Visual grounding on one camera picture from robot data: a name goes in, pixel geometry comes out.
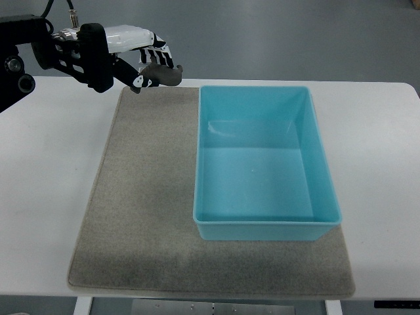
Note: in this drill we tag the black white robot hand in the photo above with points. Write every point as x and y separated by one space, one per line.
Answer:
119 52

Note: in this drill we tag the brown toy hippo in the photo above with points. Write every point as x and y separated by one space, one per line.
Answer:
155 74

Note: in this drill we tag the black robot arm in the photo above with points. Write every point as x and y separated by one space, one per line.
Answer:
48 47

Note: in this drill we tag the blue plastic box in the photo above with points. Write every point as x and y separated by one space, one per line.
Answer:
261 168

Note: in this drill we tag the grey felt mat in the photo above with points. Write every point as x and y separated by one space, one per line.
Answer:
139 236

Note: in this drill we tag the left white table leg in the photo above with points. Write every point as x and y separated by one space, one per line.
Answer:
83 306

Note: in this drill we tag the white table leg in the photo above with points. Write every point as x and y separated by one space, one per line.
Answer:
333 307
83 306

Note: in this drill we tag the right white table leg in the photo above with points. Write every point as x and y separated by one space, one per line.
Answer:
333 307

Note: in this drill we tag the black table control panel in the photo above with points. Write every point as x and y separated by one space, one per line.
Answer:
397 304

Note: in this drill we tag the metal base plate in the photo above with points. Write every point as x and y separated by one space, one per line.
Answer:
149 306

